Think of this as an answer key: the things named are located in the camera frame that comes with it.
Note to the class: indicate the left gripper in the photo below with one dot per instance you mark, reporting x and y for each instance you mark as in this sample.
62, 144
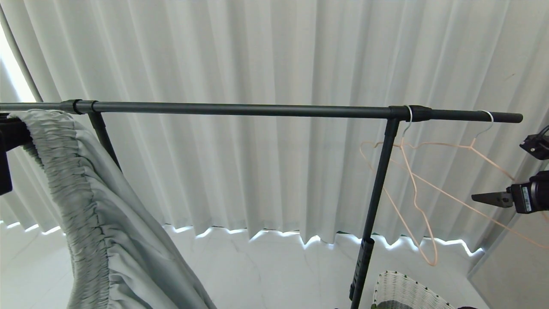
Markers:
5, 167

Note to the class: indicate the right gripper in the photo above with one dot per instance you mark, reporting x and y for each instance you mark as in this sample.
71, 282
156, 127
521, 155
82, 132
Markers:
538, 193

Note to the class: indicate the pink clothes hanger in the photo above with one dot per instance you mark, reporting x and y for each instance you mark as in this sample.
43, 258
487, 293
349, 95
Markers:
473, 143
414, 197

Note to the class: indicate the pale grey shorts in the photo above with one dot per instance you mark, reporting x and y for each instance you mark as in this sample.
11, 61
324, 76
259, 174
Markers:
120, 240

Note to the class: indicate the white laundry basket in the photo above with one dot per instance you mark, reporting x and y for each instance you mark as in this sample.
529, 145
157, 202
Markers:
403, 292

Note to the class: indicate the black clothes rack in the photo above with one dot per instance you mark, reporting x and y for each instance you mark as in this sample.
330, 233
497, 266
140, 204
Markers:
240, 109

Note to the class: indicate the white curtain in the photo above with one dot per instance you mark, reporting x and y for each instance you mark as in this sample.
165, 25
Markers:
30, 201
274, 51

